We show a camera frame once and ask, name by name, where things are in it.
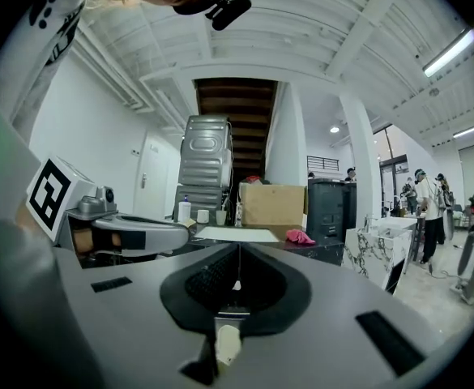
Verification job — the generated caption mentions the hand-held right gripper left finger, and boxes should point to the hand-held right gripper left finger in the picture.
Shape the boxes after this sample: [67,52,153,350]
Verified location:
[60,243,240,389]

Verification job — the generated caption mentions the white door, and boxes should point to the white door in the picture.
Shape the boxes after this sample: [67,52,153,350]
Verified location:
[133,134,181,220]

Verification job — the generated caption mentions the brown wooden staircase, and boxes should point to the brown wooden staircase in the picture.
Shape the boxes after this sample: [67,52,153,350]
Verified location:
[194,78,279,186]

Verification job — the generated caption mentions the grey ribbed metal appliance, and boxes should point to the grey ribbed metal appliance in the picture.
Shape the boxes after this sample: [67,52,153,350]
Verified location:
[174,114,234,223]

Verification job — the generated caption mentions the person's left forearm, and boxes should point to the person's left forearm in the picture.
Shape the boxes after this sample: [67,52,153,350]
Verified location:
[14,203,39,237]

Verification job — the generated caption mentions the white marble cabinet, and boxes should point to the white marble cabinet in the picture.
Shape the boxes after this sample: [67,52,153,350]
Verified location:
[343,216,419,295]

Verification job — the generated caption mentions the person's left hand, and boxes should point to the person's left hand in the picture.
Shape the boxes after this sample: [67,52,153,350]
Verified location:
[72,230,122,254]

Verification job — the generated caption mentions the black ribbed cabinet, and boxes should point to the black ribbed cabinet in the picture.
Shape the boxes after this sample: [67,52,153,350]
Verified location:
[305,178,358,245]

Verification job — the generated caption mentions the white plastic bag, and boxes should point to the white plastic bag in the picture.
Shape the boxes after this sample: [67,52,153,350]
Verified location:
[215,324,244,366]

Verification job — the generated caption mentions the white sink basin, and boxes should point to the white sink basin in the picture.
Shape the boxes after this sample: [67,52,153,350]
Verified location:
[194,225,281,244]

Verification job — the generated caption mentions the pink cloth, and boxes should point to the pink cloth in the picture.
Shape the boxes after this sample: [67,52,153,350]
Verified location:
[285,229,317,246]

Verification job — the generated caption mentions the black marble vanity table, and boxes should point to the black marble vanity table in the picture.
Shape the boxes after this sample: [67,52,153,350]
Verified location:
[155,233,345,267]

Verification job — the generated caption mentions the black head camera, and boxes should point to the black head camera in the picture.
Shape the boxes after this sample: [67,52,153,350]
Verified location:
[171,0,253,32]

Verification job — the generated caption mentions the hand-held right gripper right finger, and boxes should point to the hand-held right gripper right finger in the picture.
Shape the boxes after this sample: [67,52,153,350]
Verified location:
[236,243,448,389]

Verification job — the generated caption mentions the plain brown cardboard box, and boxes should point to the plain brown cardboard box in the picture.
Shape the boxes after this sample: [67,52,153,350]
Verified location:
[239,182,307,241]

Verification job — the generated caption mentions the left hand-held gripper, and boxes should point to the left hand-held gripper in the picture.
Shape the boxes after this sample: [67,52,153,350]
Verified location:
[25,156,193,256]

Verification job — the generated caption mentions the white pump bottle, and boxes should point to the white pump bottle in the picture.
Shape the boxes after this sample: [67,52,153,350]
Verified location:
[178,194,192,224]

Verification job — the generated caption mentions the person's grey sweatshirt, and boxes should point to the person's grey sweatshirt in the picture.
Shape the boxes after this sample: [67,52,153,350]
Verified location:
[0,0,100,389]

